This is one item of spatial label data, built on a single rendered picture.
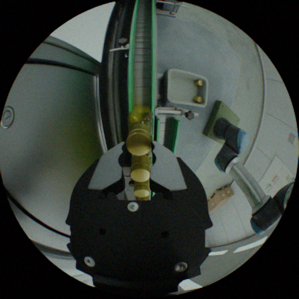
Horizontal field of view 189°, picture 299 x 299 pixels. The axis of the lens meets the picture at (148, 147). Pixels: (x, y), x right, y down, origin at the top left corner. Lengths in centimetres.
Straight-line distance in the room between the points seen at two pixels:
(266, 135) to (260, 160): 80
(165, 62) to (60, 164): 59
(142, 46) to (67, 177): 49
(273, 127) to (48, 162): 380
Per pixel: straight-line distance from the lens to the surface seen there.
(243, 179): 49
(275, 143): 364
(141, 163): 15
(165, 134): 43
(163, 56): 59
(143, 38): 49
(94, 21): 34
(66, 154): 18
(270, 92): 394
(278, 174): 369
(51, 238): 17
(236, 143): 53
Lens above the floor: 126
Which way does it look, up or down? 60 degrees down
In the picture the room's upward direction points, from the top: 174 degrees clockwise
